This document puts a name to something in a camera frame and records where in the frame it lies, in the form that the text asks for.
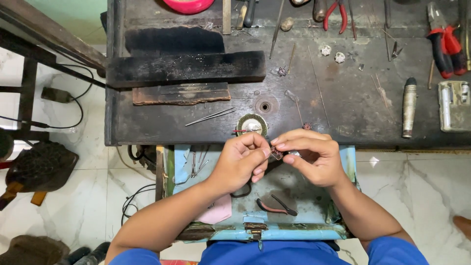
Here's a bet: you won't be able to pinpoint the pink plastic bowl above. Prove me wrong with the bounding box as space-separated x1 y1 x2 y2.
162 0 216 15

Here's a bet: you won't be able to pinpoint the dark wooden stool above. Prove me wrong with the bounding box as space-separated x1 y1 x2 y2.
0 0 108 141

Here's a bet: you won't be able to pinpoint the long thin metal wire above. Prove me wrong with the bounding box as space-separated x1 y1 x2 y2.
307 46 331 128

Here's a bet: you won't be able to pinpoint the charred black soldering block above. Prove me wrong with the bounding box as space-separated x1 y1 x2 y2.
124 26 226 56

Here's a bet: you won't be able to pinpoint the person's left hand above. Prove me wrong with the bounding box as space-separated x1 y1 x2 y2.
207 132 273 197

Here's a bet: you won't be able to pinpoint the wooden-handled tool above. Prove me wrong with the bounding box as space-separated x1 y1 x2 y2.
236 0 249 30

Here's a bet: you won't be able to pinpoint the long grey metal file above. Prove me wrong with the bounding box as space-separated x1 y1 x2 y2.
269 0 286 60

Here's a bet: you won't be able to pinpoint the black rubber ring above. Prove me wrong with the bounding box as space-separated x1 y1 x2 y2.
230 182 253 199

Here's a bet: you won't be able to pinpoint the red-handled pliers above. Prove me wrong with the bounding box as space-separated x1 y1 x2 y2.
323 0 349 35

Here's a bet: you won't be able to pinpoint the long black wooden block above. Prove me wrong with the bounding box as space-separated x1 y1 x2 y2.
106 50 266 89

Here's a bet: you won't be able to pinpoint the brown leather foot bellows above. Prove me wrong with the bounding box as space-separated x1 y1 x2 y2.
0 141 79 211

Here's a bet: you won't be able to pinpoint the thin dark metal rod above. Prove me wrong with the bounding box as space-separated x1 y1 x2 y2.
347 0 358 41

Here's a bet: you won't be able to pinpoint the round brass dish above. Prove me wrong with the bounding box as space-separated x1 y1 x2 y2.
236 113 268 138

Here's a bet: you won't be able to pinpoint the flat brown wooden slab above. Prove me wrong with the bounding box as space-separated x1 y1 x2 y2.
132 82 232 106

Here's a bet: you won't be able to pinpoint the person's right hand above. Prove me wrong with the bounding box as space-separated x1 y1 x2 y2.
270 128 349 188

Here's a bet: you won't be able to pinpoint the person's blue clothing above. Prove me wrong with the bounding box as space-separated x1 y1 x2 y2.
108 236 430 265

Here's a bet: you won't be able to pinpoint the long steel tweezers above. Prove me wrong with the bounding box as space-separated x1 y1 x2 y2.
185 107 236 127

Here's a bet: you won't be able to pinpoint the black-handled tool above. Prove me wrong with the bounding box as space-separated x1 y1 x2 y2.
243 0 260 28

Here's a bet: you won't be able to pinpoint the flat wooden stick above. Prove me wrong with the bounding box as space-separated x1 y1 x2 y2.
222 0 232 35

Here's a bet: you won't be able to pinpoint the brown cloth heap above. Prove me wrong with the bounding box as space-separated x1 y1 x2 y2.
0 235 71 265

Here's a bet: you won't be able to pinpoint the blue-lined bench drawer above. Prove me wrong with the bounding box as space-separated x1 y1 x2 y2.
156 144 360 242

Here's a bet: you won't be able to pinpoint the silver cylindrical tool handle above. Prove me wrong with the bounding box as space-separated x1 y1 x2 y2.
401 77 418 139

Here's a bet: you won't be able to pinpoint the black shoes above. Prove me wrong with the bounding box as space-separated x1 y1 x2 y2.
55 241 111 265

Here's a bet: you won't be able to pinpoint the black cable loop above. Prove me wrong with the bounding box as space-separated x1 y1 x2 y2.
121 184 157 226

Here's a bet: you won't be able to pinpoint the grey metal rod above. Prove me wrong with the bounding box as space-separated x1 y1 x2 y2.
383 0 392 62

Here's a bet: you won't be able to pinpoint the white plastic box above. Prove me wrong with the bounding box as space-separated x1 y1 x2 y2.
437 80 471 133

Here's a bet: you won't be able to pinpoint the small red and black pliers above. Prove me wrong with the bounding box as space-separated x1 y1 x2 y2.
256 194 299 217

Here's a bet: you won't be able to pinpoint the small steel tweezers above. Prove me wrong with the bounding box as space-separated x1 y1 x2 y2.
391 41 406 59

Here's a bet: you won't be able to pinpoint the steel tweezers in drawer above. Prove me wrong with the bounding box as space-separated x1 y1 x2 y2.
190 147 210 179

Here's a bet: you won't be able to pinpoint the pink cloth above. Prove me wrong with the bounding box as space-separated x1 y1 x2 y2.
195 204 233 225

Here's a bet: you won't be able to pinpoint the black power cable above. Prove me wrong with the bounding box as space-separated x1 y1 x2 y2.
0 64 95 130

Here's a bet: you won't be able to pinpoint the dark brown wooden handle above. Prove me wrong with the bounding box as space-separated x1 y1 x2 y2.
312 0 327 23

